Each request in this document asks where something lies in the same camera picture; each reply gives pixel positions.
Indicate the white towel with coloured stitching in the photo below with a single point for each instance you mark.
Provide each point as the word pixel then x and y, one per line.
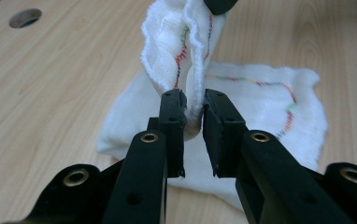
pixel 254 102

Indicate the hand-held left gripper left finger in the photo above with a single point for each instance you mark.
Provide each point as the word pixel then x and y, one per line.
pixel 148 174

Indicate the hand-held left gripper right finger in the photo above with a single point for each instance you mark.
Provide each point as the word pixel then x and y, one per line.
pixel 260 174

